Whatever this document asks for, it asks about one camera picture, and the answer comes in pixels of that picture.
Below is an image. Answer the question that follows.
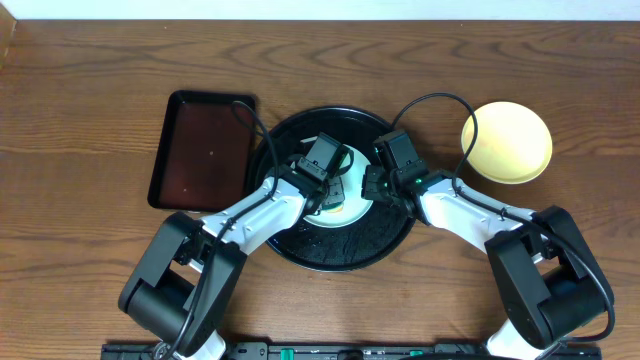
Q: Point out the light green plate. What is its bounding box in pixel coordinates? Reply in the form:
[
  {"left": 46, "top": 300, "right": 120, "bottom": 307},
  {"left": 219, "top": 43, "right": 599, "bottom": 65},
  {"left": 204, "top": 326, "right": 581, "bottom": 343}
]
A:
[{"left": 287, "top": 138, "right": 372, "bottom": 229}]

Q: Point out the yellow plate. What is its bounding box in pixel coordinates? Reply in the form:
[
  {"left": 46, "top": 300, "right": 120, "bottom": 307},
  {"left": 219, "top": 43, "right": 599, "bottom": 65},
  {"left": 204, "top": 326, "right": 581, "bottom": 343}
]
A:
[{"left": 461, "top": 101, "right": 553, "bottom": 184}]

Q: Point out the green yellow sponge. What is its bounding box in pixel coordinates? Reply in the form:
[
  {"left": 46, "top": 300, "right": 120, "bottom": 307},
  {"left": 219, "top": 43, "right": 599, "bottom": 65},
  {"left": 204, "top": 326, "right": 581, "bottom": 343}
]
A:
[{"left": 321, "top": 199, "right": 344, "bottom": 212}]

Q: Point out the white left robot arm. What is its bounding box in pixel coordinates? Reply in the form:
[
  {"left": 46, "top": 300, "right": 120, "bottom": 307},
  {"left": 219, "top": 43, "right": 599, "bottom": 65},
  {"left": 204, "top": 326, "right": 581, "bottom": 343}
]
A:
[{"left": 118, "top": 162, "right": 349, "bottom": 359}]

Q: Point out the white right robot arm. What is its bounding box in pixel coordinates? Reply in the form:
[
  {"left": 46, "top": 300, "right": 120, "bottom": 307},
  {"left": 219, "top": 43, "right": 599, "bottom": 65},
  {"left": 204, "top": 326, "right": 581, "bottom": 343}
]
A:
[{"left": 362, "top": 163, "right": 615, "bottom": 359}]

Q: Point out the black rectangular tray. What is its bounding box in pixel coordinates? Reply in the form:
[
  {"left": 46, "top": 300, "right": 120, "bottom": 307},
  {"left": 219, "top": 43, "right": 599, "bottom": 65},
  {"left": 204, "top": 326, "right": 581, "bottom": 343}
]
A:
[{"left": 147, "top": 90, "right": 257, "bottom": 212}]

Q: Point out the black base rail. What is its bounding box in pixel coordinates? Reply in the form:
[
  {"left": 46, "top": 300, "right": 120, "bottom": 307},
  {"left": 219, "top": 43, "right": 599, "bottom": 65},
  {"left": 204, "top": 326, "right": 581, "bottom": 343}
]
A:
[{"left": 99, "top": 340, "right": 603, "bottom": 360}]

